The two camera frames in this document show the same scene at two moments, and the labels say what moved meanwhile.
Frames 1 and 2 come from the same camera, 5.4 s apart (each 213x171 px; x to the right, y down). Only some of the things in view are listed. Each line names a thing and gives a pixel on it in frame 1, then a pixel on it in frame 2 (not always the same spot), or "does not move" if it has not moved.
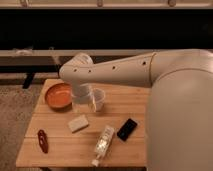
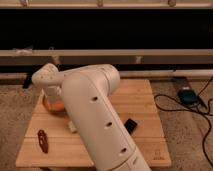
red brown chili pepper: x=43 y=141 does not move
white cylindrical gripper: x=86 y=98 to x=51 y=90
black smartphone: x=127 y=129 does not move
